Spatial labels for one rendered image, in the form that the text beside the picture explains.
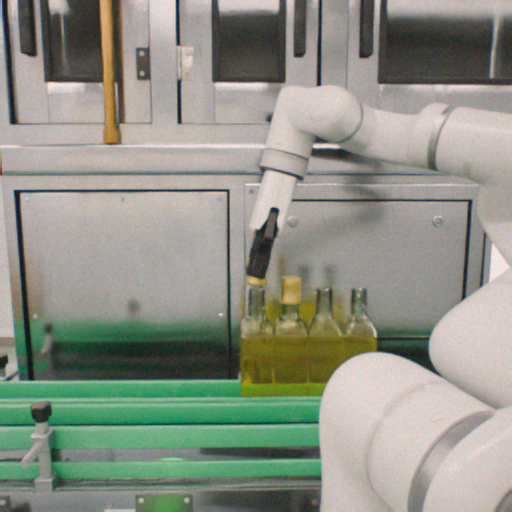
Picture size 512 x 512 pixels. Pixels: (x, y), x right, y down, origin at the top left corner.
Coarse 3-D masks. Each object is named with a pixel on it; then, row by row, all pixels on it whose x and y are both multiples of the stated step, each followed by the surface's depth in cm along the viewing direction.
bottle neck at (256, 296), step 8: (256, 288) 81; (248, 296) 79; (256, 296) 78; (264, 296) 79; (248, 304) 80; (256, 304) 79; (264, 304) 80; (248, 312) 80; (256, 312) 79; (264, 312) 80
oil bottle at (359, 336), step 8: (344, 320) 81; (352, 320) 80; (360, 320) 79; (368, 320) 80; (344, 328) 80; (352, 328) 79; (360, 328) 79; (368, 328) 79; (344, 336) 79; (352, 336) 79; (360, 336) 79; (368, 336) 79; (376, 336) 79; (344, 344) 79; (352, 344) 79; (360, 344) 79; (368, 344) 79; (376, 344) 79; (344, 352) 79; (352, 352) 79; (360, 352) 79; (368, 352) 79; (344, 360) 80
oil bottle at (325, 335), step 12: (312, 324) 80; (324, 324) 79; (336, 324) 79; (312, 336) 79; (324, 336) 79; (336, 336) 79; (312, 348) 79; (324, 348) 79; (336, 348) 79; (312, 360) 80; (324, 360) 80; (336, 360) 80; (312, 372) 80; (324, 372) 80; (312, 384) 80; (324, 384) 80
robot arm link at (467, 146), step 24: (456, 120) 57; (480, 120) 55; (504, 120) 54; (456, 144) 56; (480, 144) 55; (504, 144) 53; (456, 168) 58; (480, 168) 56; (504, 168) 54; (480, 192) 59; (504, 192) 56; (480, 216) 61; (504, 216) 58; (504, 240) 57
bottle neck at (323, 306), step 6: (318, 288) 81; (324, 288) 81; (330, 288) 81; (318, 294) 80; (324, 294) 79; (330, 294) 80; (318, 300) 80; (324, 300) 79; (330, 300) 80; (318, 306) 80; (324, 306) 79; (330, 306) 80; (318, 312) 80; (324, 312) 80; (330, 312) 80
